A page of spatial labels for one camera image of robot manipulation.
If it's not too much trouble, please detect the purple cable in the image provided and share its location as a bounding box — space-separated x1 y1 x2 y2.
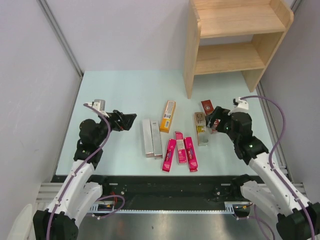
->
237 95 320 240
45 102 126 240

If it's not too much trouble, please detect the pink toothpaste box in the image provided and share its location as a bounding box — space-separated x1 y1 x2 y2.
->
162 139 177 173
175 131 187 165
184 136 198 172

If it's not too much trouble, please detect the red 3D toothpaste box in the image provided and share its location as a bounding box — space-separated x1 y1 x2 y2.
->
201 99 221 135

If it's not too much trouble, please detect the silver toothpaste box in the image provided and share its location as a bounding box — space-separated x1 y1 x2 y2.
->
150 120 163 159
142 119 154 158

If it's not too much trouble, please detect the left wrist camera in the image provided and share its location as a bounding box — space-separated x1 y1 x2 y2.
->
85 99 109 118

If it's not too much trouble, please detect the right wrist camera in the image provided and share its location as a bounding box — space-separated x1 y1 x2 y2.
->
230 97 249 113

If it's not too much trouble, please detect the orange toothpaste box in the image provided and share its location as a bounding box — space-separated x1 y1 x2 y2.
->
159 100 176 133

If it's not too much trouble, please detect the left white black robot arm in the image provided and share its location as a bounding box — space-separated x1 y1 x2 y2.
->
33 110 137 240

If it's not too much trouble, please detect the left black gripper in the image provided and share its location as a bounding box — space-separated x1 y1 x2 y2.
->
94 109 136 146

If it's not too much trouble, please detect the left silver toothpaste box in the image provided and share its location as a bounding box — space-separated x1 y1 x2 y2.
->
142 119 154 158

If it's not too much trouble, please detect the wooden two-tier shelf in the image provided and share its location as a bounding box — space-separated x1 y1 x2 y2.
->
183 0 294 99

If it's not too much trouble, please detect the right silver toothpaste box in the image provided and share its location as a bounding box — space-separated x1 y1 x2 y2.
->
150 120 163 159

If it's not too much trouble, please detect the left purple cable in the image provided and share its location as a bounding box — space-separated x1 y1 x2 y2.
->
45 102 126 240

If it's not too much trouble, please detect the white slotted cable duct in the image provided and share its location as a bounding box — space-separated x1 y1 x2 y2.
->
88 200 253 216

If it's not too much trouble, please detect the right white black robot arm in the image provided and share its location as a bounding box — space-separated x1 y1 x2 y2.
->
205 106 320 240

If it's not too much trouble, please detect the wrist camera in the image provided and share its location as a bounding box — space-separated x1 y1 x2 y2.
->
85 99 109 118
230 97 249 113

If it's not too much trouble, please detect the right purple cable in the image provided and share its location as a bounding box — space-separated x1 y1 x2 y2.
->
237 95 320 240

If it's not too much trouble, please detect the gold R&O toothpaste box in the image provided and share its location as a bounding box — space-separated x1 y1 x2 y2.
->
194 112 209 146

